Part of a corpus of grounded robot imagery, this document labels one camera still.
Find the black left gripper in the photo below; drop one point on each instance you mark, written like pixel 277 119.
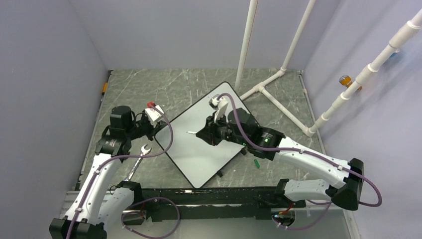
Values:
pixel 154 130

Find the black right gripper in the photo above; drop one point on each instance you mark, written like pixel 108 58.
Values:
pixel 209 132

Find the white whiteboard black frame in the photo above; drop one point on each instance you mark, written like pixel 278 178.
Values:
pixel 191 148

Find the green marker cap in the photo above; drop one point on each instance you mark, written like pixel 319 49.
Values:
pixel 256 163

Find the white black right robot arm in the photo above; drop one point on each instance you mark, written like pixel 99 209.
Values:
pixel 338 180

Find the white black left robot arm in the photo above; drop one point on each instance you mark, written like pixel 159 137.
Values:
pixel 102 165

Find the silver open-end wrench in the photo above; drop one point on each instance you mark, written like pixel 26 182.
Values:
pixel 145 150

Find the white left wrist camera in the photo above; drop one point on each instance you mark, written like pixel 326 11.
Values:
pixel 154 113

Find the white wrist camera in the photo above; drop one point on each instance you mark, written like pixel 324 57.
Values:
pixel 154 113
pixel 219 104

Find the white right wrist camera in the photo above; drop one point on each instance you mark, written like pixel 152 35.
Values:
pixel 219 104

